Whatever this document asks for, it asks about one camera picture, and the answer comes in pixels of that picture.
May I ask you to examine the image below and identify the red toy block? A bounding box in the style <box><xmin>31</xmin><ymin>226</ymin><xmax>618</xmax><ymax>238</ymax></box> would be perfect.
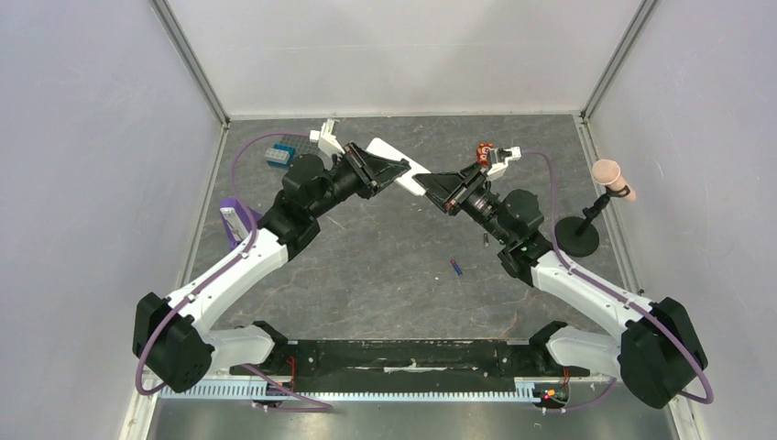
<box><xmin>476</xmin><ymin>143</ymin><xmax>493</xmax><ymax>168</ymax></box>

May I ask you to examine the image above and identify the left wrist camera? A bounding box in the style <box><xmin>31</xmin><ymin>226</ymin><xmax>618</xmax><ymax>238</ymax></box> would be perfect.
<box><xmin>309</xmin><ymin>118</ymin><xmax>345</xmax><ymax>159</ymax></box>

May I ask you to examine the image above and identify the white slotted cable duct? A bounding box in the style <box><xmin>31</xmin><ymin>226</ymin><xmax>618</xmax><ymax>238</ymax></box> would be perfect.
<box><xmin>159</xmin><ymin>379</ymin><xmax>541</xmax><ymax>403</ymax></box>

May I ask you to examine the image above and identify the blue purple battery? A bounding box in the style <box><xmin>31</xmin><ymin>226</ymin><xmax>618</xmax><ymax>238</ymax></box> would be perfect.
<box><xmin>450</xmin><ymin>259</ymin><xmax>463</xmax><ymax>276</ymax></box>

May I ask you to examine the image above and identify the white remote control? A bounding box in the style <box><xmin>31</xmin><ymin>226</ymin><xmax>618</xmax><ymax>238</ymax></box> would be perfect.
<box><xmin>367</xmin><ymin>137</ymin><xmax>430</xmax><ymax>197</ymax></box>

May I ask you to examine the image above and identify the blue lego brick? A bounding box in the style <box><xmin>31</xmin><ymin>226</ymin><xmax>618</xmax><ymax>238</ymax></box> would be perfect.
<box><xmin>264</xmin><ymin>144</ymin><xmax>296</xmax><ymax>169</ymax></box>

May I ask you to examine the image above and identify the grey lego baseplate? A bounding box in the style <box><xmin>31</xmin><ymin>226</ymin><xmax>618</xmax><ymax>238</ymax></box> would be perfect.
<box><xmin>279</xmin><ymin>135</ymin><xmax>321</xmax><ymax>157</ymax></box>

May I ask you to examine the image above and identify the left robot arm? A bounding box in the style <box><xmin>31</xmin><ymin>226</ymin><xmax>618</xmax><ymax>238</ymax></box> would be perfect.
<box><xmin>132</xmin><ymin>140</ymin><xmax>424</xmax><ymax>395</ymax></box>

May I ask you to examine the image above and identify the purple stand with white device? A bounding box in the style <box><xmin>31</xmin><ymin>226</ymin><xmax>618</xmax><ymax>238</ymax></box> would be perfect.
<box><xmin>219</xmin><ymin>198</ymin><xmax>262</xmax><ymax>250</ymax></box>

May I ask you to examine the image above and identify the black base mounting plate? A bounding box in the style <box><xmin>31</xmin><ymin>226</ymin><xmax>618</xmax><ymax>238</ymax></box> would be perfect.
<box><xmin>256</xmin><ymin>321</ymin><xmax>566</xmax><ymax>393</ymax></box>

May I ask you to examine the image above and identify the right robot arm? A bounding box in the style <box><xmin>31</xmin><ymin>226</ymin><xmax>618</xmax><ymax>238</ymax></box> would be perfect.
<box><xmin>412</xmin><ymin>163</ymin><xmax>710</xmax><ymax>409</ymax></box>

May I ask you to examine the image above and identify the pink microphone on black stand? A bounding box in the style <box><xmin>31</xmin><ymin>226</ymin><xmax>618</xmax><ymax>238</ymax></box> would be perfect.
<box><xmin>554</xmin><ymin>159</ymin><xmax>637</xmax><ymax>258</ymax></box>

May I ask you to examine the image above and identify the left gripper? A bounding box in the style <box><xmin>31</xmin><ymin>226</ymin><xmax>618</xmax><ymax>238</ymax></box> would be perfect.
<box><xmin>307</xmin><ymin>139</ymin><xmax>409</xmax><ymax>218</ymax></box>

